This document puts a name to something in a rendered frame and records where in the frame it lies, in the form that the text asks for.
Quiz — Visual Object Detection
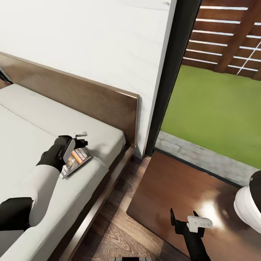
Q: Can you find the hardback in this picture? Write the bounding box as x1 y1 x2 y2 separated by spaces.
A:
60 148 92 179

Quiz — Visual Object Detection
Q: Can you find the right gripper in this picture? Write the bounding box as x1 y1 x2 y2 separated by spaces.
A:
170 208 205 250

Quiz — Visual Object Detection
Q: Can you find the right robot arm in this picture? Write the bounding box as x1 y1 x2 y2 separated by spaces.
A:
170 208 213 261

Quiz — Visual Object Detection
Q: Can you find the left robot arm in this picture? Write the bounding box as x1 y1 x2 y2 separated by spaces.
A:
0 131 88 258

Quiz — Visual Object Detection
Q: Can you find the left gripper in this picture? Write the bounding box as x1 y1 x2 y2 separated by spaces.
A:
74 139 88 149

